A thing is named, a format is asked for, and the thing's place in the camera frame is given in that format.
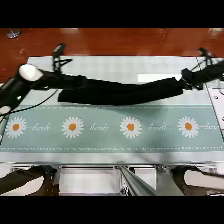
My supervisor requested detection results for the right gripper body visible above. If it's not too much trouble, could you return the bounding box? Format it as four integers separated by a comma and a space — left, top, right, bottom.
180, 66, 205, 91

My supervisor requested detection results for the black garment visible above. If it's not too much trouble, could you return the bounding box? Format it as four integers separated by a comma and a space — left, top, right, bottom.
57, 74, 186, 107

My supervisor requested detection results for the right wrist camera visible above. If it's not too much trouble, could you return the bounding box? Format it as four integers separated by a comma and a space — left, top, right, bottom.
197, 47, 215, 67

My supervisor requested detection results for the silver frame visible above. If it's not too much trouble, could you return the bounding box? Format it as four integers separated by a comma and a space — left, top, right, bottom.
0, 161, 224, 196

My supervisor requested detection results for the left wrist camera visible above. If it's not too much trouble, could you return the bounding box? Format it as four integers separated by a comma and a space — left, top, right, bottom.
51, 42, 73, 72

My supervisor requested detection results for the black cable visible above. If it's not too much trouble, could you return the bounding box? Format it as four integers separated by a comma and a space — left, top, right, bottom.
0, 88, 60, 117

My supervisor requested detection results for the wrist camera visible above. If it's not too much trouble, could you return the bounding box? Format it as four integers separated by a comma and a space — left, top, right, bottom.
51, 42, 73, 72
197, 47, 215, 67

